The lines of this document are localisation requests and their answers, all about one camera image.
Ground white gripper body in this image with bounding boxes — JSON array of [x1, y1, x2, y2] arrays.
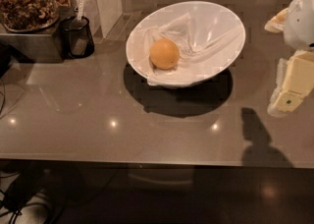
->
[[284, 0, 314, 51]]

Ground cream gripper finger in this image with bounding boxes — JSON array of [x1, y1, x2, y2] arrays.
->
[[264, 8, 288, 33], [268, 50, 314, 117]]

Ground orange fruit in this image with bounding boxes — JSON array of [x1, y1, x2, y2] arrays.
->
[[149, 38, 180, 70]]

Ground white bowl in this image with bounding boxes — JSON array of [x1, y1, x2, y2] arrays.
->
[[125, 0, 247, 89]]

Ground white utensil in cup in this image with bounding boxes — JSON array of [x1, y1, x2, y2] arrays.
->
[[70, 0, 87, 56]]

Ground black mesh cup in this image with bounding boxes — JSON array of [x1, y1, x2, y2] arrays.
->
[[60, 16, 94, 59]]

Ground dark metal box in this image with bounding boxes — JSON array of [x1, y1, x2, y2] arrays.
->
[[0, 7, 75, 63]]

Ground black cables on floor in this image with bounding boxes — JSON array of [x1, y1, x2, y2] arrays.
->
[[0, 168, 60, 224]]

